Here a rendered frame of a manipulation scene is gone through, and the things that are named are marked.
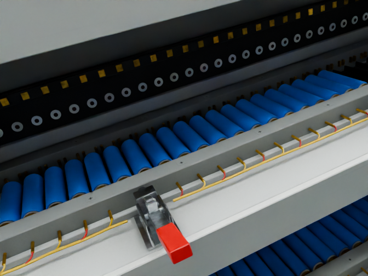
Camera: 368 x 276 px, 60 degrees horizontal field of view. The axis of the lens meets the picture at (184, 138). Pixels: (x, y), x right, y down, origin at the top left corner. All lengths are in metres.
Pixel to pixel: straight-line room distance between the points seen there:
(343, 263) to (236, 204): 0.21
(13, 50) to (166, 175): 0.15
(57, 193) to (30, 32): 0.15
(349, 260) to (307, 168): 0.18
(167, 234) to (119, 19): 0.14
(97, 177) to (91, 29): 0.14
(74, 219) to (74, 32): 0.14
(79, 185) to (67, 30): 0.14
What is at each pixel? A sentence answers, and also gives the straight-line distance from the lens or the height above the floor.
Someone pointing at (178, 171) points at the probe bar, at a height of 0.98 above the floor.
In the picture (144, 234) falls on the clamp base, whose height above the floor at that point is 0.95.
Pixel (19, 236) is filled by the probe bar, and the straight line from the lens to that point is 0.28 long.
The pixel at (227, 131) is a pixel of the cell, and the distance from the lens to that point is 0.33.
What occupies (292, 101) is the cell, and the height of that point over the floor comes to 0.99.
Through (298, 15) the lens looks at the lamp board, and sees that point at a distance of 0.48.
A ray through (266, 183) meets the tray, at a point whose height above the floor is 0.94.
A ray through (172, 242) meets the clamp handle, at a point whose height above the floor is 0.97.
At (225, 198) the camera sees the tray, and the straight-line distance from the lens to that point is 0.27.
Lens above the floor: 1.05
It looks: 11 degrees down
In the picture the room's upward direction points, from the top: 17 degrees counter-clockwise
